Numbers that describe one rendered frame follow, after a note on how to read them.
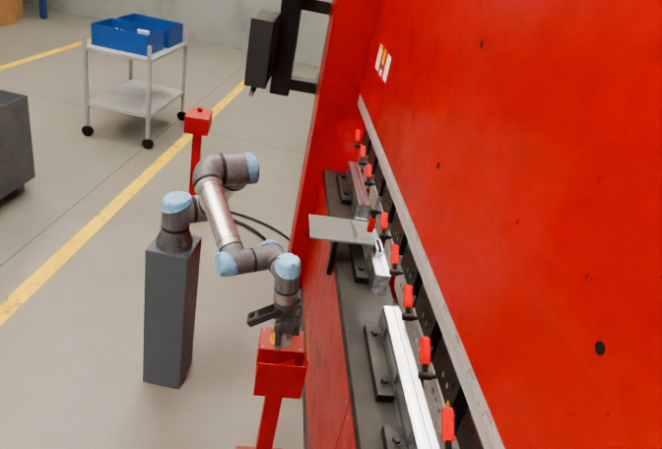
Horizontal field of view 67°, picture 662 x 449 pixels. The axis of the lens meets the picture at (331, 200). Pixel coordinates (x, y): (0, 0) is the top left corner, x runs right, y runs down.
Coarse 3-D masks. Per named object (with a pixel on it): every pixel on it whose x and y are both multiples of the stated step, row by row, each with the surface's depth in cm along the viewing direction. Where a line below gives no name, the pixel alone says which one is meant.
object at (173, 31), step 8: (128, 16) 489; (136, 16) 500; (144, 16) 499; (144, 24) 467; (152, 24) 502; (160, 24) 501; (168, 24) 500; (176, 24) 499; (168, 32) 469; (176, 32) 488; (168, 40) 473; (176, 40) 492
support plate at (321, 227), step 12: (312, 216) 213; (324, 216) 215; (312, 228) 204; (324, 228) 206; (336, 228) 207; (348, 228) 209; (336, 240) 200; (348, 240) 201; (360, 240) 203; (372, 240) 205
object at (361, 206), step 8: (352, 168) 272; (360, 168) 274; (352, 176) 264; (360, 176) 265; (352, 184) 261; (360, 184) 257; (352, 192) 259; (360, 192) 248; (352, 200) 255; (360, 200) 241; (368, 200) 243; (352, 208) 252; (360, 208) 240; (368, 208) 241; (360, 216) 243
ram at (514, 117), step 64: (384, 0) 236; (448, 0) 145; (512, 0) 105; (576, 0) 82; (640, 0) 67; (384, 64) 218; (448, 64) 138; (512, 64) 101; (576, 64) 80; (640, 64) 66; (384, 128) 202; (448, 128) 132; (512, 128) 98; (576, 128) 78; (640, 128) 64; (448, 192) 126; (512, 192) 94; (576, 192) 76; (640, 192) 63; (448, 256) 120; (512, 256) 91; (576, 256) 74; (640, 256) 62; (512, 320) 88; (576, 320) 72; (640, 320) 60; (512, 384) 86; (576, 384) 70; (640, 384) 59; (512, 448) 83; (576, 448) 68; (640, 448) 58
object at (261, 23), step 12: (264, 12) 284; (276, 12) 292; (252, 24) 262; (264, 24) 262; (276, 24) 276; (252, 36) 265; (264, 36) 264; (276, 36) 290; (252, 48) 267; (264, 48) 267; (276, 48) 304; (252, 60) 270; (264, 60) 270; (252, 72) 273; (264, 72) 273; (252, 84) 276; (264, 84) 276
